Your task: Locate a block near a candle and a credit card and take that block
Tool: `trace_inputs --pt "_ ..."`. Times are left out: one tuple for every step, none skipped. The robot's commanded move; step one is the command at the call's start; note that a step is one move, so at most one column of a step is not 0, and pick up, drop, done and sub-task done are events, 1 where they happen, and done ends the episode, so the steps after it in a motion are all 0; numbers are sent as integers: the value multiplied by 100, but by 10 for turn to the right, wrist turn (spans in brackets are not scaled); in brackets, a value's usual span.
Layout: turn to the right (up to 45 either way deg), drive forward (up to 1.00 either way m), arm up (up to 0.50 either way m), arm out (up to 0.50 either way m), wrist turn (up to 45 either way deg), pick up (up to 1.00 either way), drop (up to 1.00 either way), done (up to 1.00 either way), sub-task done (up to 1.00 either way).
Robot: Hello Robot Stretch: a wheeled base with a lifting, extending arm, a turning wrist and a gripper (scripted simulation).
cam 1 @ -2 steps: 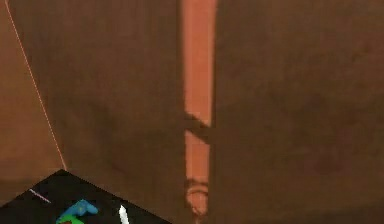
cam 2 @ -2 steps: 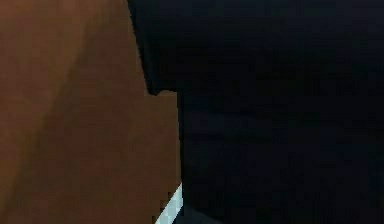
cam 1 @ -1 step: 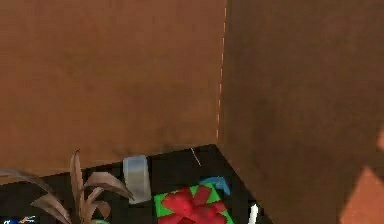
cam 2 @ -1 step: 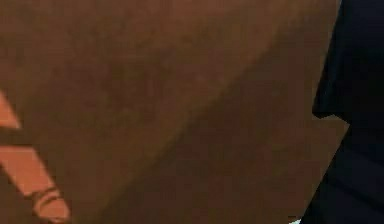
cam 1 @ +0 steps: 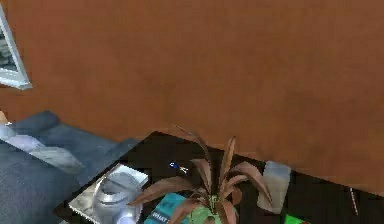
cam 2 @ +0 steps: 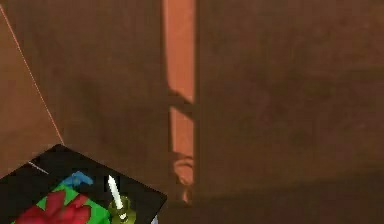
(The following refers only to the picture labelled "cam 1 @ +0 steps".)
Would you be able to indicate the pale grey pillow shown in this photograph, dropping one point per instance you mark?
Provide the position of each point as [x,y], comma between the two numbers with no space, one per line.
[43,150]

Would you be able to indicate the green block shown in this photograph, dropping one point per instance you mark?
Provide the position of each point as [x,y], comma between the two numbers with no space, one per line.
[295,220]

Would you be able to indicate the silver round bowl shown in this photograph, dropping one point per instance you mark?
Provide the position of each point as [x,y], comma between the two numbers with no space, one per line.
[115,200]

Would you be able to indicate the thin brown pencil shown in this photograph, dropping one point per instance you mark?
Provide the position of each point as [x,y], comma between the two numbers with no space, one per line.
[353,200]

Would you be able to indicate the brown leafed house plant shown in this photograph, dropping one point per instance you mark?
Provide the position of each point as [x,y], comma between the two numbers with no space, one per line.
[213,196]

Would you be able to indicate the dark blue sofa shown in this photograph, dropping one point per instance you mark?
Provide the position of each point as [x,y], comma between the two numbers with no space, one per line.
[30,186]

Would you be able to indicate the black table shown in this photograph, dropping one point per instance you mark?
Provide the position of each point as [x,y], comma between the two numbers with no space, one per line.
[320,200]

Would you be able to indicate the grey newspaper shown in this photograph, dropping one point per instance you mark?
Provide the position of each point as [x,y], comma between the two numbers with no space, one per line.
[87,199]

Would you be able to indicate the teal book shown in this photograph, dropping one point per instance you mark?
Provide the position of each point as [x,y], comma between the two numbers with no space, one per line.
[165,210]

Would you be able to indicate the silver framed wall picture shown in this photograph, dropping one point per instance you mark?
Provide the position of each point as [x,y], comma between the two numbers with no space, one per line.
[10,63]

